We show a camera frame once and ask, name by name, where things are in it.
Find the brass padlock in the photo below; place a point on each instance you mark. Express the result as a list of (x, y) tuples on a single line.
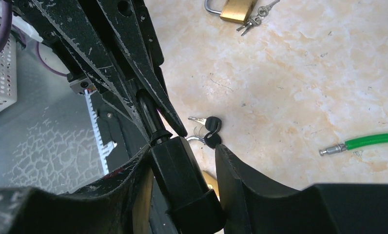
[(235, 11), (210, 179)]

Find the black u-lock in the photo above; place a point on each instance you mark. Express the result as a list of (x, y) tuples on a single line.
[(192, 206)]

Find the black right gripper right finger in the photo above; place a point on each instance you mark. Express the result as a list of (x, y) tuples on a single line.
[(257, 204)]

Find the green cable lock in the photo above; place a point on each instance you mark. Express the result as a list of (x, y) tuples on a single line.
[(355, 143)]

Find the white perforated basket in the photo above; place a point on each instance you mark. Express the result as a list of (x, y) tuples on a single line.
[(8, 74)]

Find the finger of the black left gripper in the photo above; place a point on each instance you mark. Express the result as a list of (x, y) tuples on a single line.
[(88, 43), (135, 39)]

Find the black headed keys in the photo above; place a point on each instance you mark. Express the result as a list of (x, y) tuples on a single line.
[(213, 125)]

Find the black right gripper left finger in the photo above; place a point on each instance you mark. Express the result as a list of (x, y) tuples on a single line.
[(117, 203)]

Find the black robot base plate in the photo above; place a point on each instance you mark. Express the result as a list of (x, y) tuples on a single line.
[(118, 139)]

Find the silver padlock keys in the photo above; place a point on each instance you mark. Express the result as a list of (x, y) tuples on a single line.
[(256, 20)]

